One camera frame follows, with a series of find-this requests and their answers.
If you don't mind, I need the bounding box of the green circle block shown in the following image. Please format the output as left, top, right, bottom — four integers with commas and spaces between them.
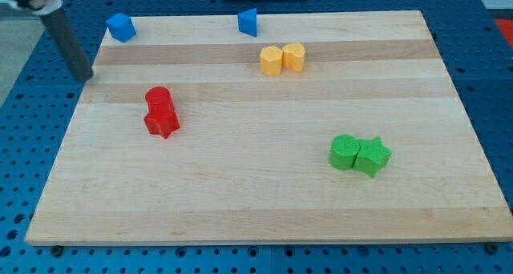
329, 135, 361, 171

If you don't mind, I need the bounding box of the red star block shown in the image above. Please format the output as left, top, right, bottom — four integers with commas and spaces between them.
143, 104, 180, 139

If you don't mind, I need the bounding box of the red circle block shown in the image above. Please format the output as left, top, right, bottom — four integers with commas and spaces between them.
145, 87, 175, 114

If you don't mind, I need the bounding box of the green star block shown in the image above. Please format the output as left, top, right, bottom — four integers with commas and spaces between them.
353, 137, 392, 178

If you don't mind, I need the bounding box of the yellow hexagon block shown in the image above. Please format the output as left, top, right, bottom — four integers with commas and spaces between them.
260, 46, 283, 76

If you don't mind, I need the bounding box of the yellow heart block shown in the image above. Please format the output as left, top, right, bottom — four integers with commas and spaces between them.
282, 43, 305, 72

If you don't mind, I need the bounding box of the wooden board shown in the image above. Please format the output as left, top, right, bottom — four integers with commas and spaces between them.
26, 10, 512, 246

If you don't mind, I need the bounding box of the blue triangle block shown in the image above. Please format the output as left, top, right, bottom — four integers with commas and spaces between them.
237, 8, 257, 37

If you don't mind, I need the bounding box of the blue cube block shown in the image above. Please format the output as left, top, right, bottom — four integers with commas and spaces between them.
106, 13, 136, 42

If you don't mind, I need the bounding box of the grey pusher rod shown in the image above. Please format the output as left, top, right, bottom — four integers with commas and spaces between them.
40, 9, 94, 82

